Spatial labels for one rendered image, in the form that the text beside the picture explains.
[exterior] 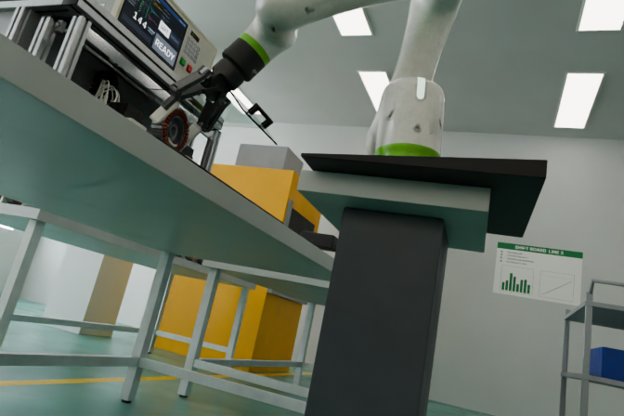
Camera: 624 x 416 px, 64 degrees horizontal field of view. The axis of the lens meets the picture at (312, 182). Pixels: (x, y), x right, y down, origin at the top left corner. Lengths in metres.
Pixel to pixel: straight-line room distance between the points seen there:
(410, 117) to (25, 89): 0.64
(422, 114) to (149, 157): 0.51
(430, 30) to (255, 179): 4.05
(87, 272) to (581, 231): 5.32
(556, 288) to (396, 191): 5.56
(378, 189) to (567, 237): 5.68
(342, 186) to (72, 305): 4.72
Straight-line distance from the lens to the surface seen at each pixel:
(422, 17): 1.34
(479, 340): 6.25
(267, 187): 5.11
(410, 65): 1.26
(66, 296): 5.50
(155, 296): 2.56
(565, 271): 6.38
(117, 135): 0.86
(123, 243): 2.97
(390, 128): 0.99
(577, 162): 6.75
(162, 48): 1.58
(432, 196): 0.83
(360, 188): 0.85
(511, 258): 6.36
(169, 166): 0.97
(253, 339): 4.86
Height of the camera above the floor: 0.49
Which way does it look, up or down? 16 degrees up
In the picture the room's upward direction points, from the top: 12 degrees clockwise
